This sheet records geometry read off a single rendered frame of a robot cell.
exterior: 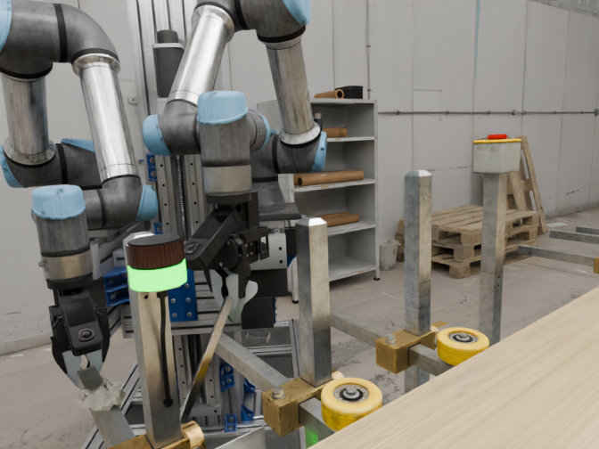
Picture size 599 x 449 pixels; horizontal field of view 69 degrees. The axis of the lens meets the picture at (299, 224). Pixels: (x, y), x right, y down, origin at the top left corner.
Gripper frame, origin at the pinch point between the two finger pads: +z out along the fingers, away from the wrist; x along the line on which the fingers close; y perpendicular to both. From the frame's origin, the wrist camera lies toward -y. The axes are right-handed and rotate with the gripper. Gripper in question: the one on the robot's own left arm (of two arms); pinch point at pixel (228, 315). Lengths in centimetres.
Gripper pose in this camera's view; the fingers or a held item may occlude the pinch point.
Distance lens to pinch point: 73.7
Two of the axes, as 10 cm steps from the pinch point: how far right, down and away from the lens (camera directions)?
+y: 5.5, -1.8, 8.1
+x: -8.3, -0.7, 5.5
